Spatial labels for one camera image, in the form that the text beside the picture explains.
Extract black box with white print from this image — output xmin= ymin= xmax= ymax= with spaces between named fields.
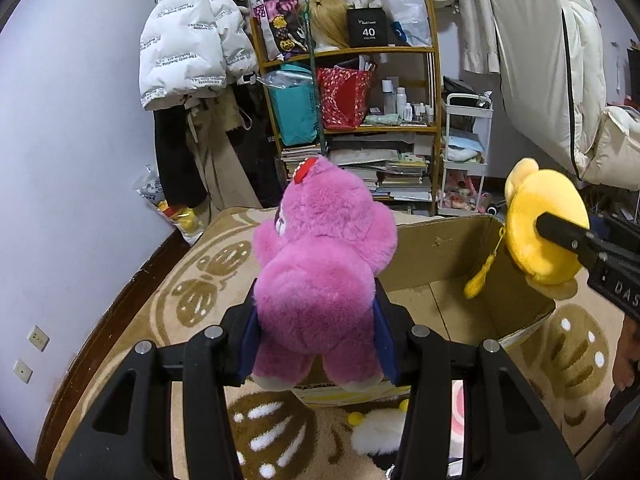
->
xmin=346 ymin=7 xmax=390 ymax=48

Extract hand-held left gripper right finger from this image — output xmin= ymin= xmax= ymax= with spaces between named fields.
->
xmin=372 ymin=277 xmax=581 ymax=480

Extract pile of pink toys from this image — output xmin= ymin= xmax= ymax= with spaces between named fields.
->
xmin=441 ymin=170 xmax=490 ymax=212

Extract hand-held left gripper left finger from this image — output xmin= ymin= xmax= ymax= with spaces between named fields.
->
xmin=52 ymin=280 xmax=261 ymax=480

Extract teal bag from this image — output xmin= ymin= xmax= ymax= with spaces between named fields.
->
xmin=269 ymin=64 xmax=321 ymax=147

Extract light blue cushion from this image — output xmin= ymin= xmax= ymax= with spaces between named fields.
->
xmin=444 ymin=132 xmax=487 ymax=162

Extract green pole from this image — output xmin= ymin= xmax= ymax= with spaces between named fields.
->
xmin=299 ymin=0 xmax=332 ymax=161

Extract clear plastic bag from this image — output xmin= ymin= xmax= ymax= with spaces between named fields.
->
xmin=379 ymin=0 xmax=432 ymax=47

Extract pink plastic-wrapped toy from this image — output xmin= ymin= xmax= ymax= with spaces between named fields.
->
xmin=450 ymin=381 xmax=469 ymax=450

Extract pink plush bear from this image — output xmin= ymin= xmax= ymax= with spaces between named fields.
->
xmin=251 ymin=155 xmax=399 ymax=393

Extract cream quilted bedding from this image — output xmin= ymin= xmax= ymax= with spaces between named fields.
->
xmin=581 ymin=105 xmax=640 ymax=192

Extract stack of books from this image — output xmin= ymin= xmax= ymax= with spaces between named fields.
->
xmin=280 ymin=134 xmax=434 ymax=207

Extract black hanging garment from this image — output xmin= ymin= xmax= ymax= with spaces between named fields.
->
xmin=152 ymin=100 xmax=210 ymax=207

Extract white garment cover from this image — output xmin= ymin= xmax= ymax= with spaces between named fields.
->
xmin=486 ymin=0 xmax=618 ymax=182

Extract white and yellow plush toy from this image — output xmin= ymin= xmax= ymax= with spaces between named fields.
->
xmin=348 ymin=400 xmax=407 ymax=457

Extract wooden shelf unit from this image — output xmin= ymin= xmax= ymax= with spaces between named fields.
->
xmin=249 ymin=0 xmax=443 ymax=216

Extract red paper bag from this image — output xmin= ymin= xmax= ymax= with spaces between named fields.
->
xmin=316 ymin=62 xmax=374 ymax=130

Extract cardboard box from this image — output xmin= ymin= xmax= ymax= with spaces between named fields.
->
xmin=290 ymin=212 xmax=558 ymax=408

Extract blonde wig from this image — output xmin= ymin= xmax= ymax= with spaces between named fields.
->
xmin=305 ymin=0 xmax=354 ymax=53

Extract plastic bag with yellow items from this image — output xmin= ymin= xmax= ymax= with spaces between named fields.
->
xmin=134 ymin=165 xmax=207 ymax=247

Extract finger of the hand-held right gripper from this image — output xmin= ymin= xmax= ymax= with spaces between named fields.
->
xmin=535 ymin=211 xmax=608 ymax=273

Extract black pink printed bag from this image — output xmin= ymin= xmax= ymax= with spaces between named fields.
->
xmin=252 ymin=0 xmax=309 ymax=61

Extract white rolling cart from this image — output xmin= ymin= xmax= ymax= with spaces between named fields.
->
xmin=436 ymin=92 xmax=495 ymax=215

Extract beige patterned rug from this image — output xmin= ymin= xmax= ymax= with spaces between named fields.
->
xmin=35 ymin=205 xmax=631 ymax=480

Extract white puffer jacket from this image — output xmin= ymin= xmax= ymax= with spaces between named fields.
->
xmin=139 ymin=0 xmax=258 ymax=111

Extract beige coat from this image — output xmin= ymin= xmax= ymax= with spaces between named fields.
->
xmin=184 ymin=85 xmax=263 ymax=212

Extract group of white bottles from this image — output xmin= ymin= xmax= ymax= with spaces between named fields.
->
xmin=381 ymin=77 xmax=436 ymax=125

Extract person's right hand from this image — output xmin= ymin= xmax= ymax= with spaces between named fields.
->
xmin=612 ymin=317 xmax=640 ymax=392

